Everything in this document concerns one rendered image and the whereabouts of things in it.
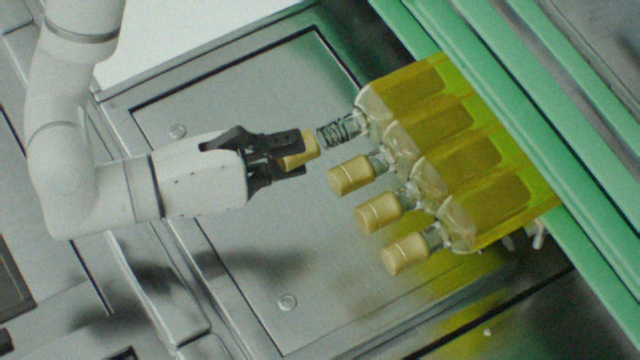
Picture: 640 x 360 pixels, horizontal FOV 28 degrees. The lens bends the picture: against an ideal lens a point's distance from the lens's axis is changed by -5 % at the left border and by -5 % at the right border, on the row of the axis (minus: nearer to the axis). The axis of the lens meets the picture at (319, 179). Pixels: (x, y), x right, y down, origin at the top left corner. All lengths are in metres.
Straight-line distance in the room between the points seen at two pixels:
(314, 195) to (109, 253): 0.26
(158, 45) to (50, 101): 0.34
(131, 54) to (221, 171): 0.37
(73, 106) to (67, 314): 0.29
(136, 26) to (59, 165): 0.45
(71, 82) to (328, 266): 0.38
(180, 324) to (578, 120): 0.52
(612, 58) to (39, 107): 0.64
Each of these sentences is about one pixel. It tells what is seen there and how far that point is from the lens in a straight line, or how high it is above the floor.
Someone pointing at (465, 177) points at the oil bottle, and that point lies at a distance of 1.48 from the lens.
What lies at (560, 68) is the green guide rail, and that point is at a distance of 1.45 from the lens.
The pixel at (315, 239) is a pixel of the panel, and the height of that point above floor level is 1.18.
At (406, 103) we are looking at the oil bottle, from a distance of 1.53.
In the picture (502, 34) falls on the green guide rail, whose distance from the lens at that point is 1.47.
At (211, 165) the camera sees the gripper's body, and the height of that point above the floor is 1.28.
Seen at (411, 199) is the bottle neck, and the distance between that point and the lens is 1.48.
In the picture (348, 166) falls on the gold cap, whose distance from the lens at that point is 1.49.
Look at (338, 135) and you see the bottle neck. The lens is 1.52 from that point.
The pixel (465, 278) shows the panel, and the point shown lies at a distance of 1.58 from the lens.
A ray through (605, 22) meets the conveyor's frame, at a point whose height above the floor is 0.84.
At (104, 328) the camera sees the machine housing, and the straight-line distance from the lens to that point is 1.59.
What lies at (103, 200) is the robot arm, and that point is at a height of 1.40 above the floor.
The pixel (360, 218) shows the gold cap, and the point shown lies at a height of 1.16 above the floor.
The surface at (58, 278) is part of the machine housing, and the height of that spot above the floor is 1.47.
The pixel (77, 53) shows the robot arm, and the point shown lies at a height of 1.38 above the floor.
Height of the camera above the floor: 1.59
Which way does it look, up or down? 16 degrees down
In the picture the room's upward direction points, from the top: 116 degrees counter-clockwise
